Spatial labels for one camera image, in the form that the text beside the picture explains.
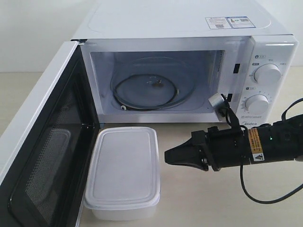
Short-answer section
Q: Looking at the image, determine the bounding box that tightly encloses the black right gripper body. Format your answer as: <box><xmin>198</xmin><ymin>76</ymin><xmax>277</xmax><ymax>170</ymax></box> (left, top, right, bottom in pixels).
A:
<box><xmin>191</xmin><ymin>126</ymin><xmax>251</xmax><ymax>171</ymax></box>

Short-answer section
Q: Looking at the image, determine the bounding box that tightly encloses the white plastic lidded container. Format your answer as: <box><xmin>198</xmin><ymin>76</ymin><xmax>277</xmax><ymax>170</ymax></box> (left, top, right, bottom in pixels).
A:
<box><xmin>84</xmin><ymin>126</ymin><xmax>160</xmax><ymax>221</ymax></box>

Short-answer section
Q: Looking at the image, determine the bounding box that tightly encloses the white microwave door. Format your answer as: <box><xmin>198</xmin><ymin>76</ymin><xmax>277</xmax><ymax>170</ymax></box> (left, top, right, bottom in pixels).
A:
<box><xmin>0</xmin><ymin>41</ymin><xmax>99</xmax><ymax>227</ymax></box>

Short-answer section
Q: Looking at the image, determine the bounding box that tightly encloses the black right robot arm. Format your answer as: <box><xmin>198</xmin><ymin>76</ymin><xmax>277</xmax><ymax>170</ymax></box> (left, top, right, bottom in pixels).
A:
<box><xmin>164</xmin><ymin>115</ymin><xmax>303</xmax><ymax>172</ymax></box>

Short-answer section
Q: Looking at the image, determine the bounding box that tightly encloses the white Midea microwave oven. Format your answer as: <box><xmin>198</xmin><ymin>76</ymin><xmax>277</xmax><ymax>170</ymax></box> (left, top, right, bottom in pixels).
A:
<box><xmin>72</xmin><ymin>0</ymin><xmax>298</xmax><ymax>128</ymax></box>

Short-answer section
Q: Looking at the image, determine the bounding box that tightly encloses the lower white timer knob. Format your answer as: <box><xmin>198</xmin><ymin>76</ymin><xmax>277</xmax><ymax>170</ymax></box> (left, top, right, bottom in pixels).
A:
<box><xmin>245</xmin><ymin>95</ymin><xmax>269</xmax><ymax>115</ymax></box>

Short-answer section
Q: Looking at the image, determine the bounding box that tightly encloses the glass turntable plate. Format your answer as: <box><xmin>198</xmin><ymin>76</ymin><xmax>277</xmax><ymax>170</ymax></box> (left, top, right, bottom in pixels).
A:
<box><xmin>111</xmin><ymin>57</ymin><xmax>196</xmax><ymax>111</ymax></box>

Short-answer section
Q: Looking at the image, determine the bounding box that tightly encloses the upper white power knob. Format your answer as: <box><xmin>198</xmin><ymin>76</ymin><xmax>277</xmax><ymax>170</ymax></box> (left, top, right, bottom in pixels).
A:
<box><xmin>254</xmin><ymin>64</ymin><xmax>282</xmax><ymax>85</ymax></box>

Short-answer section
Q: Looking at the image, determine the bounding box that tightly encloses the black camera cable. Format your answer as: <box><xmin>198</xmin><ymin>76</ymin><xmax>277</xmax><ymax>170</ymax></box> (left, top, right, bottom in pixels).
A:
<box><xmin>220</xmin><ymin>94</ymin><xmax>303</xmax><ymax>204</ymax></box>

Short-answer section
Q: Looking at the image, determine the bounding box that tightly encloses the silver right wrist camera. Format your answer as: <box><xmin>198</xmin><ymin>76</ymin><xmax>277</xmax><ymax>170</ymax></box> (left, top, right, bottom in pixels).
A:
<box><xmin>208</xmin><ymin>93</ymin><xmax>225</xmax><ymax>109</ymax></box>

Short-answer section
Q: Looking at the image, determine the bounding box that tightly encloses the black turntable roller ring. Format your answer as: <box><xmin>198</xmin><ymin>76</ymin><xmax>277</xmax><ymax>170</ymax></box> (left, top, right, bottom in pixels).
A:
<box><xmin>114</xmin><ymin>74</ymin><xmax>179</xmax><ymax>111</ymax></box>

